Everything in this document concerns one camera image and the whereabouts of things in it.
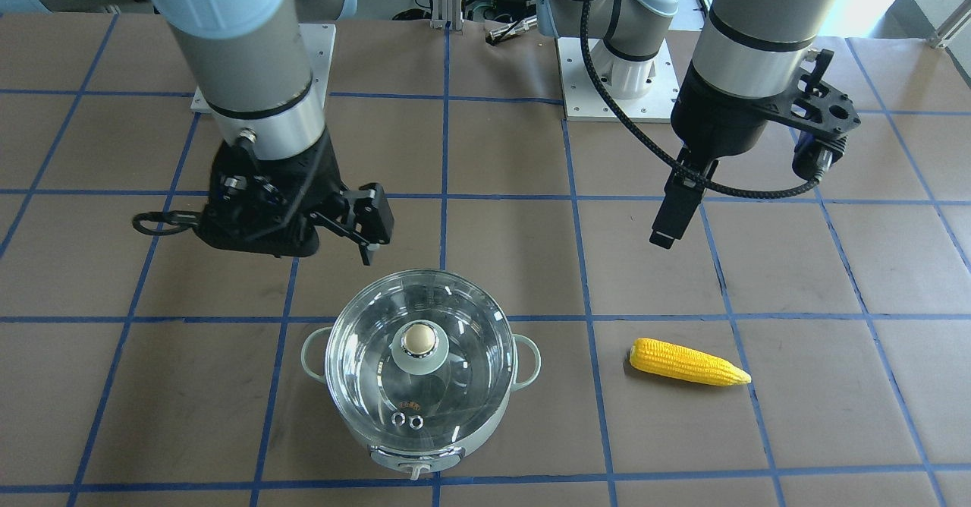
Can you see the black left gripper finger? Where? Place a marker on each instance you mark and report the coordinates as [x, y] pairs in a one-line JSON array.
[[682, 198]]

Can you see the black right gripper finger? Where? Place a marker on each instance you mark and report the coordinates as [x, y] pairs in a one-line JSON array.
[[363, 215]]

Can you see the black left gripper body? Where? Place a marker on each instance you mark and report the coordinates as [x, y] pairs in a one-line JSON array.
[[721, 124]]

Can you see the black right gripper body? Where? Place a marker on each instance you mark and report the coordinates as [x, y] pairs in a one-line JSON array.
[[322, 164]]

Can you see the glass pot lid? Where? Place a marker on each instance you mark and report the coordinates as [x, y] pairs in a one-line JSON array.
[[421, 355]]

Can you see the yellow corn cob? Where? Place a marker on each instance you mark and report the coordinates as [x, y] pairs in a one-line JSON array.
[[677, 362]]

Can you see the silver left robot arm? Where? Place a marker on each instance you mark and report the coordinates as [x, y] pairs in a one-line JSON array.
[[753, 64]]

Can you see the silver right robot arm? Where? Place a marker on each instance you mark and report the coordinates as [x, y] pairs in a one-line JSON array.
[[277, 136]]

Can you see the pale green cooking pot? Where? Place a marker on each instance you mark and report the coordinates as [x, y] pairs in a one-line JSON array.
[[421, 385]]

